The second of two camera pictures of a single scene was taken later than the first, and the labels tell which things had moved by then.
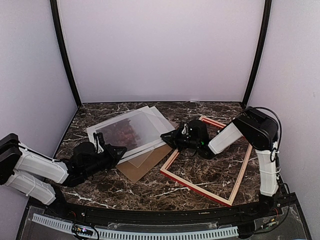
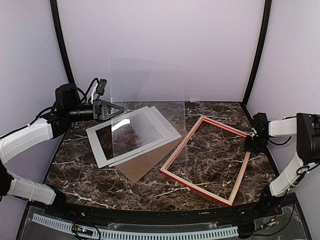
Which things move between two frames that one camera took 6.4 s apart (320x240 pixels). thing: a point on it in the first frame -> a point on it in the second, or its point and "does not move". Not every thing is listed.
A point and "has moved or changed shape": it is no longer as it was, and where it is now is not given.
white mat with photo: [133, 130] does not move
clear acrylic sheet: [141, 143] has moved or changed shape
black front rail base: [280, 216] does not move
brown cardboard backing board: [136, 167] does not move
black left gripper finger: [117, 152] -> [104, 113]
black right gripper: [172, 140] -> [248, 147]
